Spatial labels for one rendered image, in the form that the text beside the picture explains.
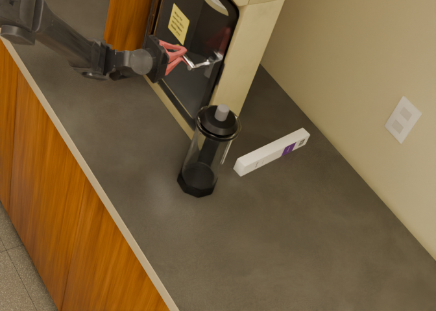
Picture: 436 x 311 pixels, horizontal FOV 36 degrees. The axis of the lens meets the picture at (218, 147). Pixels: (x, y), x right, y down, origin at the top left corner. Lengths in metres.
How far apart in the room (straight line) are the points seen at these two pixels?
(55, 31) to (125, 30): 0.65
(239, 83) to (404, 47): 0.43
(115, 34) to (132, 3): 0.11
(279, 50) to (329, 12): 0.26
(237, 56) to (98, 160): 0.44
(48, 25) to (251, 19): 0.50
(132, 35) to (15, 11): 0.82
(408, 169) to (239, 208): 0.47
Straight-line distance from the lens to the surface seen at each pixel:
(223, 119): 1.53
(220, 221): 1.66
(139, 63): 1.48
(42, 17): 1.22
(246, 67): 1.66
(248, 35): 1.57
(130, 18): 1.89
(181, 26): 1.71
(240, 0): 1.48
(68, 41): 1.34
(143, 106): 1.87
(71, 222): 2.01
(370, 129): 1.91
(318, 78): 2.00
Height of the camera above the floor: 2.21
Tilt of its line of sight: 44 degrees down
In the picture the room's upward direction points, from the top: 21 degrees clockwise
